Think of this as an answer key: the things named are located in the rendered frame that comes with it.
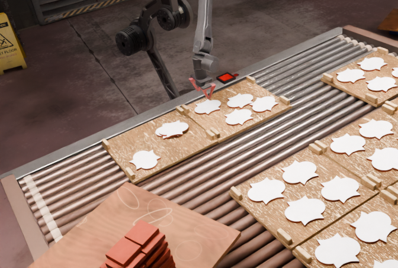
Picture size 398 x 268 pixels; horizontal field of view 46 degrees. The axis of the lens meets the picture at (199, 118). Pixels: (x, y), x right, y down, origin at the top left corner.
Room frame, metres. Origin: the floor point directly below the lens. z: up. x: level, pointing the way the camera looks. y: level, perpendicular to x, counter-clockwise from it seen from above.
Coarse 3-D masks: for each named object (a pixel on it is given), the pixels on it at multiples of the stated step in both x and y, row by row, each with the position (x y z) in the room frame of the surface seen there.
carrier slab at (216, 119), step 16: (224, 96) 2.00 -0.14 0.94; (256, 96) 1.95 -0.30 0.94; (272, 96) 1.93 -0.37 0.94; (192, 112) 1.91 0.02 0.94; (224, 112) 1.86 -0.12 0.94; (256, 112) 1.81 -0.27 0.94; (272, 112) 1.79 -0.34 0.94; (208, 128) 1.75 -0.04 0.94; (224, 128) 1.73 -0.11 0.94; (240, 128) 1.71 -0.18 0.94
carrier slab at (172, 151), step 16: (176, 112) 1.93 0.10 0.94; (144, 128) 1.84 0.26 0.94; (192, 128) 1.77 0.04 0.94; (112, 144) 1.75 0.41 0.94; (128, 144) 1.73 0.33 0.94; (144, 144) 1.71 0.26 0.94; (160, 144) 1.69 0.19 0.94; (176, 144) 1.67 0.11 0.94; (192, 144) 1.65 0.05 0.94; (208, 144) 1.63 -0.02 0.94; (128, 160) 1.61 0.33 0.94; (160, 160) 1.58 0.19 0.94; (176, 160) 1.56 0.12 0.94; (128, 176) 1.51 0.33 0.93; (144, 176) 1.49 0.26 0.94
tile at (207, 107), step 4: (208, 100) 1.98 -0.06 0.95; (212, 100) 1.97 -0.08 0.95; (216, 100) 1.97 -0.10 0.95; (196, 104) 1.96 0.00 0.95; (200, 104) 1.95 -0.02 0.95; (204, 104) 1.95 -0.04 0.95; (208, 104) 1.94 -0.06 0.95; (212, 104) 1.93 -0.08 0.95; (216, 104) 1.93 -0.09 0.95; (220, 104) 1.92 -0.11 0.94; (196, 108) 1.92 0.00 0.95; (200, 108) 1.92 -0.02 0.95; (204, 108) 1.91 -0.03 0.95; (208, 108) 1.90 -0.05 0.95; (212, 108) 1.90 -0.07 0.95; (216, 108) 1.89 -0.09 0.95; (196, 112) 1.89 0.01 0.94; (200, 112) 1.88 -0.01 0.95; (204, 112) 1.88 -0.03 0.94; (208, 112) 1.87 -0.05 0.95
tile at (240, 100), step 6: (234, 96) 1.97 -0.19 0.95; (240, 96) 1.96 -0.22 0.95; (246, 96) 1.95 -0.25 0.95; (252, 96) 1.94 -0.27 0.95; (228, 102) 1.93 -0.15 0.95; (234, 102) 1.92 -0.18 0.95; (240, 102) 1.91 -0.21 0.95; (246, 102) 1.90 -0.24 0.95; (252, 102) 1.89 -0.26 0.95; (234, 108) 1.88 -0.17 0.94; (240, 108) 1.87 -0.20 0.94
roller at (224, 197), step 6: (378, 108) 1.71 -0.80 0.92; (366, 114) 1.68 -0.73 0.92; (324, 138) 1.56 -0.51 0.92; (300, 150) 1.52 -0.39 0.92; (270, 168) 1.43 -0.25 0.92; (258, 174) 1.41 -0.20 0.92; (246, 180) 1.38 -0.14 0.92; (228, 192) 1.33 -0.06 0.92; (216, 198) 1.31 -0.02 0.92; (222, 198) 1.31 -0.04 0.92; (228, 198) 1.31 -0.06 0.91; (204, 204) 1.29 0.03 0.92; (210, 204) 1.29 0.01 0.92; (216, 204) 1.29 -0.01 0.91; (222, 204) 1.30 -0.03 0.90; (192, 210) 1.27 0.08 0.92; (198, 210) 1.27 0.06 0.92; (204, 210) 1.27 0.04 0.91; (210, 210) 1.27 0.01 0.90
